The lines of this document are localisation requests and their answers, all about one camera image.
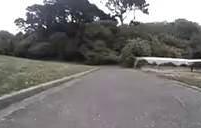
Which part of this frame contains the wood of dark trees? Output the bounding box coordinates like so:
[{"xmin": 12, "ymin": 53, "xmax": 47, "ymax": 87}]
[{"xmin": 0, "ymin": 0, "xmax": 201, "ymax": 69}]

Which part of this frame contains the grey asphalt path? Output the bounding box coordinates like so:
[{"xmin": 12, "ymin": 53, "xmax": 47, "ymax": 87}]
[{"xmin": 0, "ymin": 65, "xmax": 201, "ymax": 128}]

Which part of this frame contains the concrete kerb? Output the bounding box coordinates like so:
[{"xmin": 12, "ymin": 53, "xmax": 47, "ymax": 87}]
[{"xmin": 0, "ymin": 67, "xmax": 101, "ymax": 116}]

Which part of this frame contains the grass field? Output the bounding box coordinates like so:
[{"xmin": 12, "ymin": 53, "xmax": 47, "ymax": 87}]
[{"xmin": 0, "ymin": 52, "xmax": 95, "ymax": 100}]

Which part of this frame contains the pale kerb edge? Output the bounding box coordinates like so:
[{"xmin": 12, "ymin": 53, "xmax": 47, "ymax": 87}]
[{"xmin": 140, "ymin": 68, "xmax": 201, "ymax": 96}]

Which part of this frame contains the grass verge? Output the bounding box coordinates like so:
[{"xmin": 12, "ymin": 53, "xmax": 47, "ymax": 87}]
[{"xmin": 140, "ymin": 65, "xmax": 201, "ymax": 92}]

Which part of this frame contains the white guard rail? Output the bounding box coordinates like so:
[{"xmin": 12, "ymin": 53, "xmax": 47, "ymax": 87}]
[{"xmin": 133, "ymin": 56, "xmax": 201, "ymax": 73}]

